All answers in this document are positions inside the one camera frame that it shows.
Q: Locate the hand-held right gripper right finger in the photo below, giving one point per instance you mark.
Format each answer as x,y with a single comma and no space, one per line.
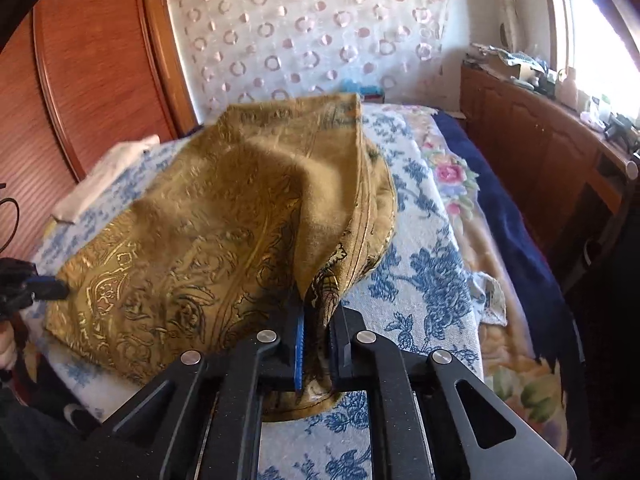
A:
342,355

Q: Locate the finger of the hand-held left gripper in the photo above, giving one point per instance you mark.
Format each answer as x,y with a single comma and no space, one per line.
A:
50,287

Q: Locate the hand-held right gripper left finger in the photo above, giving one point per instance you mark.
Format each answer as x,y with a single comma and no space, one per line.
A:
300,355

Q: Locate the gold patterned garment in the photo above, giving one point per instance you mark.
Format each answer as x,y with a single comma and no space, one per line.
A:
225,220

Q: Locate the white blue floral cloth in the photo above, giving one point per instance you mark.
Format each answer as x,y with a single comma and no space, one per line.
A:
425,270

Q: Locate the pink floral blanket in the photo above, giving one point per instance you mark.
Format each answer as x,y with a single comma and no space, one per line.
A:
510,375

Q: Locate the navy blue blanket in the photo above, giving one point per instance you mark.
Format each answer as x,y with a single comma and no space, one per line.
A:
515,220

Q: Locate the wooden wardrobe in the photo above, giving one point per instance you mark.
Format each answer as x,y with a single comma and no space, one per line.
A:
90,70

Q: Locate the blue box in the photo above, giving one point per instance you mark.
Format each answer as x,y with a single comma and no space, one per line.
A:
367,91

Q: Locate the wooden cabinet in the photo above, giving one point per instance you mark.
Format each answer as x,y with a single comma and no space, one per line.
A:
530,130

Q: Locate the sheer circle-patterned curtain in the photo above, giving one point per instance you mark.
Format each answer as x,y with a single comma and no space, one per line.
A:
310,35

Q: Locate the cardboard box with clutter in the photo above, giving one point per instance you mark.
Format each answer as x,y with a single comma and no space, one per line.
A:
505,60

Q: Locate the white round knob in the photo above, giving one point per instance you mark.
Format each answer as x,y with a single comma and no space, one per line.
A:
631,167

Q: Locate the white bottle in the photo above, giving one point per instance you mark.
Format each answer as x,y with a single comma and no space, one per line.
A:
567,87

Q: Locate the black device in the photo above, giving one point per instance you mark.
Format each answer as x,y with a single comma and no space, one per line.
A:
620,127

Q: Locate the window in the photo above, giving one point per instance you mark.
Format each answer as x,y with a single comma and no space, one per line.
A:
600,25

